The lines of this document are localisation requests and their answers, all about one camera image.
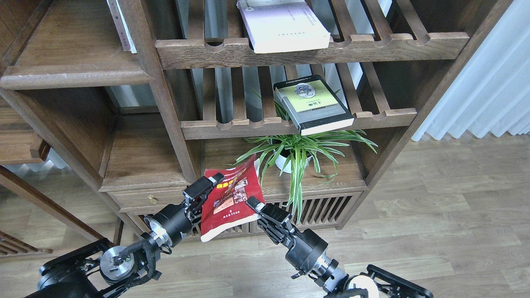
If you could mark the white plant pot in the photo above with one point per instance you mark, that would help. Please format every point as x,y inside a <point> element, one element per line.
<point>285,159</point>

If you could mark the dark wooden bookshelf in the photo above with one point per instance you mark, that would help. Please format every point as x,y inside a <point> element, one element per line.
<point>148,123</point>

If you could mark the red paperback book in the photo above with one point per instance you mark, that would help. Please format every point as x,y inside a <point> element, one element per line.
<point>225,206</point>

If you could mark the black and green book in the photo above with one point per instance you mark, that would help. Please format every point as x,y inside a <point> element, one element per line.
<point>312,105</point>

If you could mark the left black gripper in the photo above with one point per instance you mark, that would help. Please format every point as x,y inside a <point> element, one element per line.
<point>174,222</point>

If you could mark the white and lilac book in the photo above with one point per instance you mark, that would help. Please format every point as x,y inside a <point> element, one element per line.
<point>278,26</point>

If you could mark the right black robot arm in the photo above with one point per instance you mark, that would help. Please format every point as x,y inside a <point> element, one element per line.
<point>338,284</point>

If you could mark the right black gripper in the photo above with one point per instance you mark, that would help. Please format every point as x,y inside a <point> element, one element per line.
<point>305,250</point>

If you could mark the white curtain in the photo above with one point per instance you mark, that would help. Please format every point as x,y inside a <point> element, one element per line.
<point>492,93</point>

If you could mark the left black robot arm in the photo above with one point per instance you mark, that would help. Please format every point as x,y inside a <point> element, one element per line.
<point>99,270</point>

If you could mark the brass drawer knob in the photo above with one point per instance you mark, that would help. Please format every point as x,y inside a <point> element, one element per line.
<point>152,199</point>

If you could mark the upright white book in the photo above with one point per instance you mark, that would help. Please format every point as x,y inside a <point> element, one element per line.
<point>121,26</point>

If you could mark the green spider plant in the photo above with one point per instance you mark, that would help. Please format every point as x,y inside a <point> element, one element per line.
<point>322,146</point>

